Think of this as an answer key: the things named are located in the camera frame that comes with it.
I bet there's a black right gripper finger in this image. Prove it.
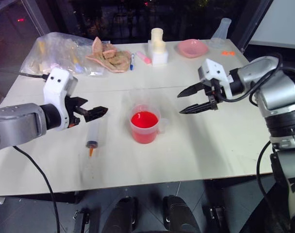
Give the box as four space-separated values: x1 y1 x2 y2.
177 83 206 98
179 101 218 115

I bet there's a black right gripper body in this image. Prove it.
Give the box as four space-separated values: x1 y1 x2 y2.
201 78 226 111

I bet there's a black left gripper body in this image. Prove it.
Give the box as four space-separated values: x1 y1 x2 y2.
64 96 88 129

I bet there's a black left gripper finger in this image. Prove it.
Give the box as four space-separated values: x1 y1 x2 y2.
80 105 109 123
73 97 89 108

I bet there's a clear syringe with orange tip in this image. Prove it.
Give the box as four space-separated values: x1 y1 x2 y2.
86 119 101 158

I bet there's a measuring cup with red liquid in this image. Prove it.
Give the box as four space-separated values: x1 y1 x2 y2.
129 104 169 145

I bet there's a pink bowl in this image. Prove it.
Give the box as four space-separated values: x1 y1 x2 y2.
177 38 210 59

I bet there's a white block with cream fittings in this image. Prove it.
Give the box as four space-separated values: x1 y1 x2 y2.
147 27 168 67

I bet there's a beige crumpled cloth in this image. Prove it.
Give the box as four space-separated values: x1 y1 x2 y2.
85 36 132 74

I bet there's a clear plastic bag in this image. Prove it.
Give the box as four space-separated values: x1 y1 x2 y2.
19 32 106 77

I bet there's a pink marker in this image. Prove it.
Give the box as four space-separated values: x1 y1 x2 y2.
135 51 153 67

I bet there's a clear plastic flask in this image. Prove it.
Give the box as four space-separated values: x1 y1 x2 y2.
207 17 232 49

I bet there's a dark rounded shape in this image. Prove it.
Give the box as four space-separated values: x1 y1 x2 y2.
108 196 136 233
163 195 195 233

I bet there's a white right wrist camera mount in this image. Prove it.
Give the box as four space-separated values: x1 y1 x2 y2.
197 58 233 99

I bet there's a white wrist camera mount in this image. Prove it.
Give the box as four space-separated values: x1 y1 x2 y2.
197 58 233 99
42 67 79 130

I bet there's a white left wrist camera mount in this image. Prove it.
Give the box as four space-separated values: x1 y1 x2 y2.
42 67 79 130

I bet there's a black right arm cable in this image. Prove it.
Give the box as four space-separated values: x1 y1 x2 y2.
219 52 294 233

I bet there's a black table frame bracket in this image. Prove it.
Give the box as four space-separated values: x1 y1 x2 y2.
205 205 226 233
73 209 90 233

